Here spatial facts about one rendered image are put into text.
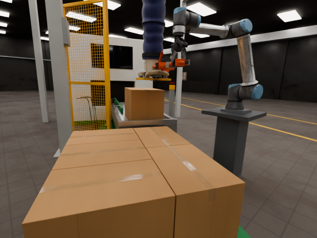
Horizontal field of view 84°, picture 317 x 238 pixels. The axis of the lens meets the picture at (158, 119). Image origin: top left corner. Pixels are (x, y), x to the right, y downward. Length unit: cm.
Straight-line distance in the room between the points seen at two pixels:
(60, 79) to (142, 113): 118
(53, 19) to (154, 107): 160
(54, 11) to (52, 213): 231
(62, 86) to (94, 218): 203
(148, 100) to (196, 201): 138
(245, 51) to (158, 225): 156
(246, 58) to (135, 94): 117
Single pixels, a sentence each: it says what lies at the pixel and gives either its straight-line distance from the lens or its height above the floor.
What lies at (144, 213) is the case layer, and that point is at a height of 48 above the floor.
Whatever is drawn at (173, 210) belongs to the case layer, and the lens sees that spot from 92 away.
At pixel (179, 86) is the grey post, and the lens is 517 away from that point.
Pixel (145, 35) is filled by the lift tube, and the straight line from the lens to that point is 189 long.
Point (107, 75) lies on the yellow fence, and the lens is 266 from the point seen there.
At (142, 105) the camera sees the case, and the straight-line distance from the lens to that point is 205.
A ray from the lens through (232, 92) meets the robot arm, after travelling 202.
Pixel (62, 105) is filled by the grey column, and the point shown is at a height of 70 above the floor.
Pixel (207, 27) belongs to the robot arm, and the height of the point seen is 151.
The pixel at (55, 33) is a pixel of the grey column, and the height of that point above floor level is 159.
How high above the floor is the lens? 106
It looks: 12 degrees down
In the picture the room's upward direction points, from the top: 2 degrees clockwise
